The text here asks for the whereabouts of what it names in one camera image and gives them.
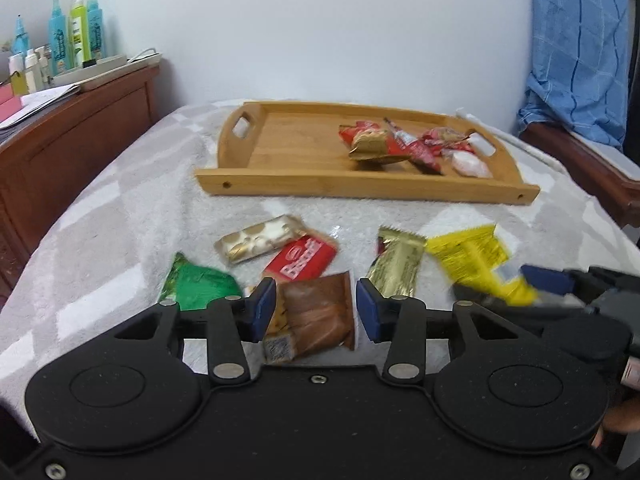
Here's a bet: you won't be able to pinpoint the olive gold snack packet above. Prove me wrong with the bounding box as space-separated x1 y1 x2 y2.
367 226 426 297

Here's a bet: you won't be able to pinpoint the green snack packet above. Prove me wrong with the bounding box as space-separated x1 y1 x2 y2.
158 252 242 311

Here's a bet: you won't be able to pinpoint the brown chocolate wafer packet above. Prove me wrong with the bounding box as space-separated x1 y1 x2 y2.
262 272 356 364

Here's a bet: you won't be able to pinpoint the gold white candy bar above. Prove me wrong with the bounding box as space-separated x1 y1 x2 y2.
214 214 307 264

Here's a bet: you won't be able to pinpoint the yellow snack packet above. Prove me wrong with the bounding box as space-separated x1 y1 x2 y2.
425 224 538 306

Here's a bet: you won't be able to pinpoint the large Biscoff biscuit packet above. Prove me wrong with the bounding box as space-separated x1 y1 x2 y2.
262 233 338 283

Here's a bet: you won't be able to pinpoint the white marshmallow packet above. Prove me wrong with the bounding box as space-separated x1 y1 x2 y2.
451 151 492 179

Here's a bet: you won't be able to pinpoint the long red snack bar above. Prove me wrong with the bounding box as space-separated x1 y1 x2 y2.
384 117 442 174

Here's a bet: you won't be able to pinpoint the red nut snack packet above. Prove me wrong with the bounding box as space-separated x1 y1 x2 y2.
338 120 410 165

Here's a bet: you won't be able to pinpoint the dark red chocolate bar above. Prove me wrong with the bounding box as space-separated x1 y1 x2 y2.
421 127 474 157

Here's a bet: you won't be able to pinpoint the person's right hand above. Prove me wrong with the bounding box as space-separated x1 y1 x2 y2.
591 398 640 448

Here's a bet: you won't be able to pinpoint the grey checkered blanket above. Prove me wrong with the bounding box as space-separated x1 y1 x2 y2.
1 101 639 420

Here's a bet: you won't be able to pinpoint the wooden chair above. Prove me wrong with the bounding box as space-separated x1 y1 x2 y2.
520 122 639 228

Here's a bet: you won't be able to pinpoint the bamboo serving tray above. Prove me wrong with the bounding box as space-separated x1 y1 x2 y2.
195 101 540 205

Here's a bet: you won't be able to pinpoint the blue plaid cloth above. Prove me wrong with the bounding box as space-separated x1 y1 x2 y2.
518 0 629 150

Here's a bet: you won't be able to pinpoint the wooden dresser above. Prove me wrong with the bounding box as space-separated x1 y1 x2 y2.
1 65 160 302

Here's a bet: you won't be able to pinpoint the papers on dresser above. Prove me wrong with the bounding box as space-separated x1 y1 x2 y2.
0 84 80 130

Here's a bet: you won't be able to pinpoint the pink box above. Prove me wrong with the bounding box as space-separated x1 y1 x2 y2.
0 84 23 122

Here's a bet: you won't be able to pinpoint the green spray bottle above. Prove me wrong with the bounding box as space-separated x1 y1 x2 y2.
70 0 91 68

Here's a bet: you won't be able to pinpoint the white small bottle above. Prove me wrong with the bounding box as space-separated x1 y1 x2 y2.
24 49 43 94

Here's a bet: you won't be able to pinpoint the teal spray bottle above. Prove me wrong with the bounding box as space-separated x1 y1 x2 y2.
49 0 68 75
87 0 105 61

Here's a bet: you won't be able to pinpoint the small blue spray bottle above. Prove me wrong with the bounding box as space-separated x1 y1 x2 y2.
12 15 30 58

